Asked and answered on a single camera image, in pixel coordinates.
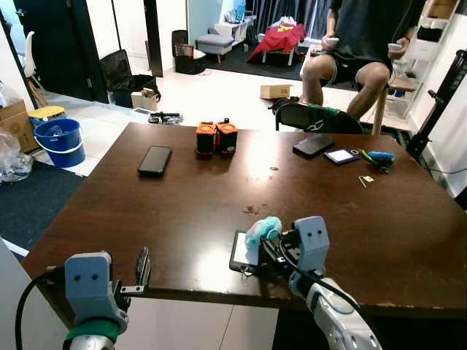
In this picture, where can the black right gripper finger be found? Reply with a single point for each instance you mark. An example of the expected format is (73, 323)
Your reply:
(268, 257)

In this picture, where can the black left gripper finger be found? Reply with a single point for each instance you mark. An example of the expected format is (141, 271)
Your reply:
(143, 268)

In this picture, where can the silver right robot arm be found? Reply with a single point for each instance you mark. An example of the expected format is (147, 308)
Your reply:
(336, 317)

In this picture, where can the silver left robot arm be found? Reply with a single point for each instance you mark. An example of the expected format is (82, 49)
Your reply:
(91, 332)

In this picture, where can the black smartphone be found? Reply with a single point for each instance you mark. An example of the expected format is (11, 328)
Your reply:
(155, 161)

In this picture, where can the small yellow tag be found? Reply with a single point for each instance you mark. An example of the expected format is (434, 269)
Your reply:
(368, 179)

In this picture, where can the black wallet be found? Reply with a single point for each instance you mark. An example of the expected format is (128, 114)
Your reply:
(314, 145)

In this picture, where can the small white screen device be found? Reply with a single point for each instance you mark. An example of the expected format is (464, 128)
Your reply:
(341, 156)

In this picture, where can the dark blue rug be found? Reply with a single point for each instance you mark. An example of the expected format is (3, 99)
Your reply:
(36, 204)

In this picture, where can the orange black battery pack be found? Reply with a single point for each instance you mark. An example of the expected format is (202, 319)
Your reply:
(206, 141)
(227, 138)

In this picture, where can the black chair with green cloth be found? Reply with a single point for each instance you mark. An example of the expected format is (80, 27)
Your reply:
(306, 120)

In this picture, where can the blue green hand tool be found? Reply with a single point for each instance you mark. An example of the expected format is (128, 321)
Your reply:
(381, 156)

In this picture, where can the black gadget on floor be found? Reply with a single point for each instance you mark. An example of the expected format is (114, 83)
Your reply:
(166, 117)

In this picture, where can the small brown cardboard box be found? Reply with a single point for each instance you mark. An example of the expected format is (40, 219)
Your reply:
(276, 92)

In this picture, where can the clear plastic bag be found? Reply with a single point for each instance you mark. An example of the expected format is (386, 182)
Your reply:
(13, 164)

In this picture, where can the small beige carton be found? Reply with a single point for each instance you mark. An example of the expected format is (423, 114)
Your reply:
(144, 100)

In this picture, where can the wooden stool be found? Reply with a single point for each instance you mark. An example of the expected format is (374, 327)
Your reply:
(379, 109)

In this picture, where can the black metal stand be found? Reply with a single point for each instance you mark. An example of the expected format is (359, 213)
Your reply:
(438, 109)

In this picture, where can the large brown cardboard box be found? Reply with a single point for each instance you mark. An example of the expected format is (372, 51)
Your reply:
(14, 124)

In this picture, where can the open black suitcase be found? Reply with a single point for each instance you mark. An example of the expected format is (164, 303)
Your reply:
(117, 73)

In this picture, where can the black storage bin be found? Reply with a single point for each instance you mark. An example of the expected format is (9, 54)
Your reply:
(188, 64)

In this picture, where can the red cloth on rack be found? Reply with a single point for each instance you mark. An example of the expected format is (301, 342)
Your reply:
(281, 40)

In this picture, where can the grey armchair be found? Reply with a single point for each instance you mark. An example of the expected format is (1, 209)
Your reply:
(215, 42)

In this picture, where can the white shelf unit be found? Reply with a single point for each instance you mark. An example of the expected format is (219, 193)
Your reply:
(430, 51)

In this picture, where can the dark navy door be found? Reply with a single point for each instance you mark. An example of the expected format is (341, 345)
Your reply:
(62, 44)

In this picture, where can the seated person in black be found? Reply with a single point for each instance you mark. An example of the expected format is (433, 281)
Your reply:
(368, 29)

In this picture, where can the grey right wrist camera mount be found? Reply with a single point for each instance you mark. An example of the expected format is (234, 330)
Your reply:
(312, 240)

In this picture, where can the black door frame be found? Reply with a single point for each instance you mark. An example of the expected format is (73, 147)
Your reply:
(152, 36)

